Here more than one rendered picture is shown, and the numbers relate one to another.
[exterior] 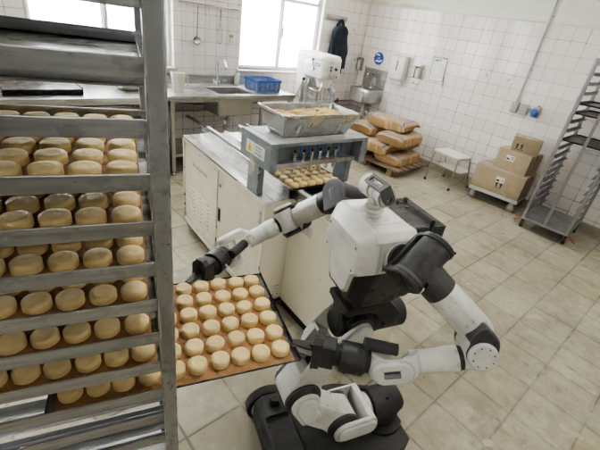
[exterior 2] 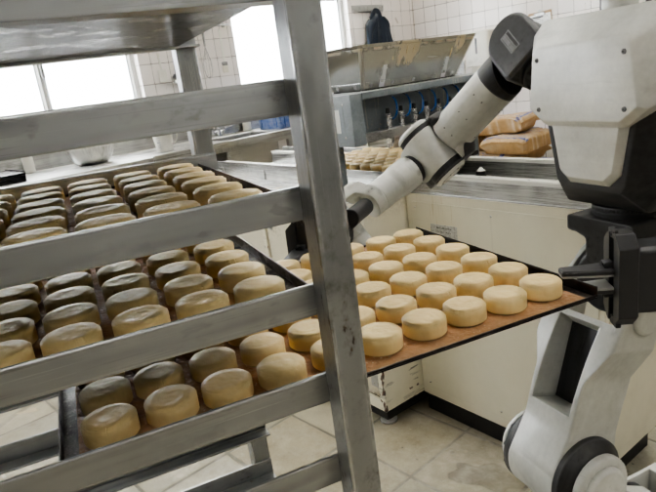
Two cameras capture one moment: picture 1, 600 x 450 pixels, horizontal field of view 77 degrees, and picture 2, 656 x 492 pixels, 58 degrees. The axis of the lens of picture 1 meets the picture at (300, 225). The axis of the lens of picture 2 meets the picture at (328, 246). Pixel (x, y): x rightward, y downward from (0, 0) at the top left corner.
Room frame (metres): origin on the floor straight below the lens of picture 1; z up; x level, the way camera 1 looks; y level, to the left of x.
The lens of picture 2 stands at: (0.07, 0.21, 1.24)
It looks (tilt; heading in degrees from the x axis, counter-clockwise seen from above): 16 degrees down; 4
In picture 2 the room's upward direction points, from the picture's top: 8 degrees counter-clockwise
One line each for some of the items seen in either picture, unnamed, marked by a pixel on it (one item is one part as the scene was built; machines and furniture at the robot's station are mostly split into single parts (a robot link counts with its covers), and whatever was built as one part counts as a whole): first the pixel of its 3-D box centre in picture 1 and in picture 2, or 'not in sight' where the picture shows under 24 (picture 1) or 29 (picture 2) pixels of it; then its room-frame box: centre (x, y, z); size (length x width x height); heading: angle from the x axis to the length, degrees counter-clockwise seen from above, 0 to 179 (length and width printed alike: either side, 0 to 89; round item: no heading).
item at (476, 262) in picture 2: (268, 318); (478, 263); (0.87, 0.05, 0.96); 0.05 x 0.05 x 0.02
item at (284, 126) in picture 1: (309, 120); (394, 64); (2.27, 0.04, 1.25); 0.56 x 0.29 x 0.14; 130
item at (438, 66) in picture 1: (437, 70); (542, 32); (5.97, -1.62, 1.37); 0.27 x 0.02 x 0.40; 45
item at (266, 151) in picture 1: (304, 158); (400, 132); (2.27, 0.04, 1.01); 0.72 x 0.33 x 0.34; 130
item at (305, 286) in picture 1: (339, 276); (527, 306); (1.88, -0.29, 0.45); 0.70 x 0.34 x 0.90; 40
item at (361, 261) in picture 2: (222, 296); (367, 262); (0.94, 0.21, 0.96); 0.05 x 0.05 x 0.02
